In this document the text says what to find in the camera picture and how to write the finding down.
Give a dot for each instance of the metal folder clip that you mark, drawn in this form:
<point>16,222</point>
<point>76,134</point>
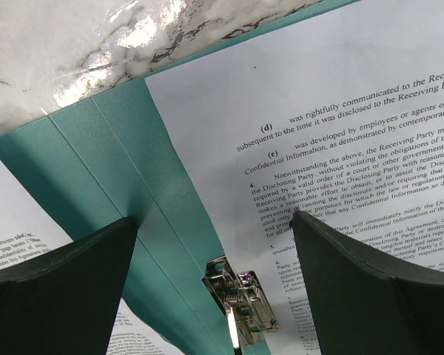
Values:
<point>242,300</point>

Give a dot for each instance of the printed paper sheets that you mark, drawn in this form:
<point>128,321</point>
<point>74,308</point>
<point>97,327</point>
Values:
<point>340,116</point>

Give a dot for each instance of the teal plastic folder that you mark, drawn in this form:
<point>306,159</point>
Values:
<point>79,130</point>

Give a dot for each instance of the single printed paper sheet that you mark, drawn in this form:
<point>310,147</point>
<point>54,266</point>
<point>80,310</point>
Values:
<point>27,231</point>

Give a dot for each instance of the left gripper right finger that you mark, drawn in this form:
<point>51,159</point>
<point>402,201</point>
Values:
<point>365,301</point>

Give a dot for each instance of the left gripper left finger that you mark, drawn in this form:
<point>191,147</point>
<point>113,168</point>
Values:
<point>66,301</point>

